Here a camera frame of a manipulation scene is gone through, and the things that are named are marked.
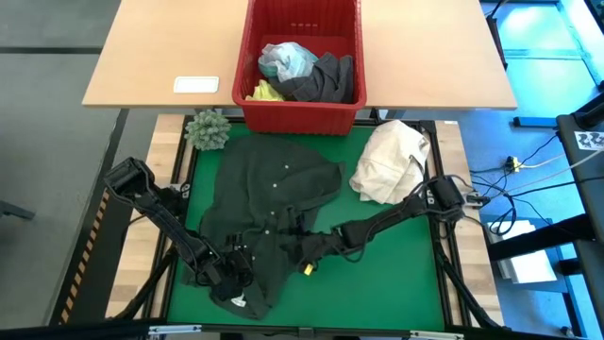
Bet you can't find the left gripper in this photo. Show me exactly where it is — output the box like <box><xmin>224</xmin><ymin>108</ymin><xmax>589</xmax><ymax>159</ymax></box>
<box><xmin>207</xmin><ymin>243</ymin><xmax>257</xmax><ymax>303</ymax></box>

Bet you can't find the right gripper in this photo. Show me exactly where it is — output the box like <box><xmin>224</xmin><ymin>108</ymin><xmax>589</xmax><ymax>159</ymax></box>
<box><xmin>284</xmin><ymin>210</ymin><xmax>345</xmax><ymax>268</ymax></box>

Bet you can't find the dark green button shirt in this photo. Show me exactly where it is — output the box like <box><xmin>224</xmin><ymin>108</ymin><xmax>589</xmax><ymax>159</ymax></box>
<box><xmin>181</xmin><ymin>135</ymin><xmax>345</xmax><ymax>321</ymax></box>

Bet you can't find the red plastic laundry bin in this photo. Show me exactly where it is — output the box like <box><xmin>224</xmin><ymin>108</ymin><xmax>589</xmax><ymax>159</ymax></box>
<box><xmin>231</xmin><ymin>0</ymin><xmax>368</xmax><ymax>137</ymax></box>

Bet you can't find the wooden table board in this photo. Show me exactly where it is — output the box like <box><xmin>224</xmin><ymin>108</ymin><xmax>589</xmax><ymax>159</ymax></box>
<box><xmin>106</xmin><ymin>114</ymin><xmax>190</xmax><ymax>320</ymax></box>
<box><xmin>427</xmin><ymin>120</ymin><xmax>505</xmax><ymax>327</ymax></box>

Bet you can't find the cream folded garment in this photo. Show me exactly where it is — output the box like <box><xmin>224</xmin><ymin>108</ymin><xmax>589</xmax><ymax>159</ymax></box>
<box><xmin>348</xmin><ymin>119</ymin><xmax>431</xmax><ymax>207</ymax></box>

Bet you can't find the pale green artificial plant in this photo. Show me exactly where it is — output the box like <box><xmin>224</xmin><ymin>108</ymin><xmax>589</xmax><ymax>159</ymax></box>
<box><xmin>183</xmin><ymin>109</ymin><xmax>232</xmax><ymax>152</ymax></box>

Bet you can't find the yellow garment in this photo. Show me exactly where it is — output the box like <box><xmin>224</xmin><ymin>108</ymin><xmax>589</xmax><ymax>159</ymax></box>
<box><xmin>244</xmin><ymin>78</ymin><xmax>285</xmax><ymax>102</ymax></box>

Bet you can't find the dark grey garment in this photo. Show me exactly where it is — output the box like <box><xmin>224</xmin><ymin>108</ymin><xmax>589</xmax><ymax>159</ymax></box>
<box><xmin>267</xmin><ymin>51</ymin><xmax>355</xmax><ymax>104</ymax></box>

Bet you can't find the yellow black hazard strip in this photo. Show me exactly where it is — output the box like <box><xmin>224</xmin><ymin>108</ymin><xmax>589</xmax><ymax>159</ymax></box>
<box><xmin>59</xmin><ymin>186</ymin><xmax>114</xmax><ymax>327</ymax></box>

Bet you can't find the pale blue white garment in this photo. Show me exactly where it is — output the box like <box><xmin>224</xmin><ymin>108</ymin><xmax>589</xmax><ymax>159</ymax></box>
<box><xmin>257</xmin><ymin>41</ymin><xmax>320</xmax><ymax>84</ymax></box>

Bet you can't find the white rectangular card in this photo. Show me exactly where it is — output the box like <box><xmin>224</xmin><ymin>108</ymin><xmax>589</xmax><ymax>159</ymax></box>
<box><xmin>172</xmin><ymin>76</ymin><xmax>221</xmax><ymax>94</ymax></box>

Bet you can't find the black crossbar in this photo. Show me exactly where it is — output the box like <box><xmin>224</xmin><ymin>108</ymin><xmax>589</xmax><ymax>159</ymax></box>
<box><xmin>0</xmin><ymin>318</ymin><xmax>604</xmax><ymax>340</ymax></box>

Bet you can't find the light wooden desk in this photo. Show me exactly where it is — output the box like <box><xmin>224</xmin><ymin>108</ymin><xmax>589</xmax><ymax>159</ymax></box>
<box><xmin>81</xmin><ymin>0</ymin><xmax>518</xmax><ymax>111</ymax></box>

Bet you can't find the dark chair leg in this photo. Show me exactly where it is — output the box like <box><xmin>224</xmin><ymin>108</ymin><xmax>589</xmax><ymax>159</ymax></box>
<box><xmin>0</xmin><ymin>200</ymin><xmax>37</xmax><ymax>222</ymax></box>

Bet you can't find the white box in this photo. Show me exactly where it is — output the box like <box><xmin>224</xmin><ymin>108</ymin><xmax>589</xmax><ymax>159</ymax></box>
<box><xmin>490</xmin><ymin>219</ymin><xmax>559</xmax><ymax>285</ymax></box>

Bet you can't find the black desk foot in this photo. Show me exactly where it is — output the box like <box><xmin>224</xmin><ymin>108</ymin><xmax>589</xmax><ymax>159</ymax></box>
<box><xmin>512</xmin><ymin>116</ymin><xmax>559</xmax><ymax>128</ymax></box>

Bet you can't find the black desk leg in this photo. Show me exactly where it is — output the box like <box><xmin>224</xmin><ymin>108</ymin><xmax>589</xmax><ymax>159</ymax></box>
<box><xmin>485</xmin><ymin>0</ymin><xmax>510</xmax><ymax>72</ymax></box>

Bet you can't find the black side table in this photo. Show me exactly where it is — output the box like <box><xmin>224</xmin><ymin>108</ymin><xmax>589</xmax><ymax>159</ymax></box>
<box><xmin>555</xmin><ymin>92</ymin><xmax>604</xmax><ymax>340</ymax></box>

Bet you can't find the white fiducial marker card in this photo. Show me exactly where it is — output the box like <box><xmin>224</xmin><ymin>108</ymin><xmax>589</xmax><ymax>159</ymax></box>
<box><xmin>573</xmin><ymin>130</ymin><xmax>604</xmax><ymax>152</ymax></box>

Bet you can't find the silver metal bracket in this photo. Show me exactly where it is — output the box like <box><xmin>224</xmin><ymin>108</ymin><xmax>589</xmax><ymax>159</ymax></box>
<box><xmin>147</xmin><ymin>323</ymin><xmax>203</xmax><ymax>337</ymax></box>
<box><xmin>409</xmin><ymin>330</ymin><xmax>466</xmax><ymax>340</ymax></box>

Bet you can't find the black cable sleeve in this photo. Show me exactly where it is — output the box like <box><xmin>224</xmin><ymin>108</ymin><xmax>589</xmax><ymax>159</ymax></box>
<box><xmin>112</xmin><ymin>245</ymin><xmax>179</xmax><ymax>322</ymax></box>
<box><xmin>432</xmin><ymin>235</ymin><xmax>502</xmax><ymax>330</ymax></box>

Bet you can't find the black table frame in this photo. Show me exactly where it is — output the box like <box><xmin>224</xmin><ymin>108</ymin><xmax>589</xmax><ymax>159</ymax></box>
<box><xmin>141</xmin><ymin>114</ymin><xmax>473</xmax><ymax>332</ymax></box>

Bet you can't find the black floor cable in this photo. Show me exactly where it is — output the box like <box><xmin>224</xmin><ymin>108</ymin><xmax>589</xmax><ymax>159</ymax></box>
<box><xmin>471</xmin><ymin>175</ymin><xmax>604</xmax><ymax>199</ymax></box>

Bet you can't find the white floor cable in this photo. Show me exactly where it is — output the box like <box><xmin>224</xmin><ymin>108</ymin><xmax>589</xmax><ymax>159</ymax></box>
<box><xmin>512</xmin><ymin>148</ymin><xmax>604</xmax><ymax>193</ymax></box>

